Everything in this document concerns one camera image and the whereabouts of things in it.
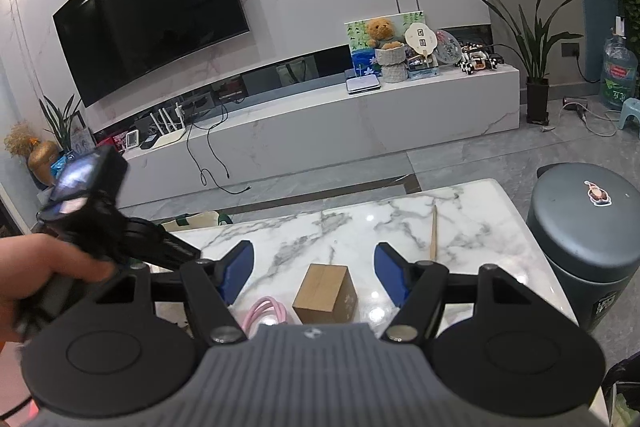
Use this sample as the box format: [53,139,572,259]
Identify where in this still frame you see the pink rope lanyard keychain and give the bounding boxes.
[242,296,292,338]

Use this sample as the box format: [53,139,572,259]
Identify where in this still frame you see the black cable on cabinet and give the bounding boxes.
[185,106,252,195]

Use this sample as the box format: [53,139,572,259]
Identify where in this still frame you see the person's left hand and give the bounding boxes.
[0,233,115,346]

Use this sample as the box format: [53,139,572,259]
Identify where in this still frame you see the water jug bottle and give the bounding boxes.
[600,15,638,110]

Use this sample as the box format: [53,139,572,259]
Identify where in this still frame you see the grey round stool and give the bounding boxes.
[526,162,639,331]

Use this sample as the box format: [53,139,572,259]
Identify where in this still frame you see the gold vase with dried flowers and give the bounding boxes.
[3,121,60,187]

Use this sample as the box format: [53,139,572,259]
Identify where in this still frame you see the potted green plant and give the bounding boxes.
[480,0,582,127]

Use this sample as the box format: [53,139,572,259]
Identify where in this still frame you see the left green leafy plant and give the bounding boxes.
[39,95,80,153]

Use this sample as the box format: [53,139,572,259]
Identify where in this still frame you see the wooden chopstick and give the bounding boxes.
[428,204,438,262]

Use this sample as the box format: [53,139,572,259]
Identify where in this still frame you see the brown teddy bear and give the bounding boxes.
[366,17,405,50]

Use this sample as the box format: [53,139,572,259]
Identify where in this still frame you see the black wall television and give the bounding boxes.
[53,0,248,106]

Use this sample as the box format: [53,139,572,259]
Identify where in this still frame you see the white wifi router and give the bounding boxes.
[150,103,186,150]

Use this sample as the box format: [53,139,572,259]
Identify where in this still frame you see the brown cardboard box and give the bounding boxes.
[293,263,358,324]

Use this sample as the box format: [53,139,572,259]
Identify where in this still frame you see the green white tote bag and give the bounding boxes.
[160,210,233,233]

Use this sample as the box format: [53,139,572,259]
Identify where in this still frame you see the small blue plastic stool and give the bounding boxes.
[617,98,640,130]

